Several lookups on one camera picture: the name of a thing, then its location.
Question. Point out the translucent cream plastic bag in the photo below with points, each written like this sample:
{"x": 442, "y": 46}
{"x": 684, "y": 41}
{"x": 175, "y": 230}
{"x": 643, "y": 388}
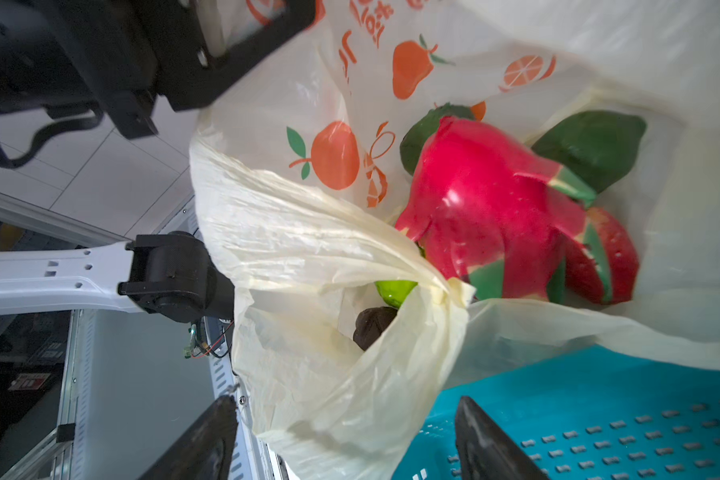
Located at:
{"x": 298, "y": 181}

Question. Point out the left circuit board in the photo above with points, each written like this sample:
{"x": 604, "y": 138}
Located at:
{"x": 202, "y": 344}

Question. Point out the teal plastic basket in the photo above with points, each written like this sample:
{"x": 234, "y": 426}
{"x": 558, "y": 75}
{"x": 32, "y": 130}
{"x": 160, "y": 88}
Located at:
{"x": 593, "y": 414}

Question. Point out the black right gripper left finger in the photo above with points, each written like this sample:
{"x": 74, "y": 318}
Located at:
{"x": 204, "y": 450}

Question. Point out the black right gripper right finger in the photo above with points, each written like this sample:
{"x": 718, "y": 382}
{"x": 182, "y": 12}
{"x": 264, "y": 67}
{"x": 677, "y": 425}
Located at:
{"x": 485, "y": 451}

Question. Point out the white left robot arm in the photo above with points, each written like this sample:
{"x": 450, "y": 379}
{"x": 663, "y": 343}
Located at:
{"x": 170, "y": 274}

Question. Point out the green custard apple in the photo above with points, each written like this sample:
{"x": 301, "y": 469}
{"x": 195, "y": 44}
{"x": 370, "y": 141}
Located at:
{"x": 414, "y": 140}

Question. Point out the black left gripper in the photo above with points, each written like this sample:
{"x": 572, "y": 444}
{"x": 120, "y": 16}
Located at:
{"x": 63, "y": 56}

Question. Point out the pink dragon fruit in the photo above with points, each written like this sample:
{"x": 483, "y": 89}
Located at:
{"x": 488, "y": 211}

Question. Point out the green guava fruit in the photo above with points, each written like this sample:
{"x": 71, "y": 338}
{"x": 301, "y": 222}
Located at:
{"x": 395, "y": 292}

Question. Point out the dark purple round fruit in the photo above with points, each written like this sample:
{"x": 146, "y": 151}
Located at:
{"x": 371, "y": 323}

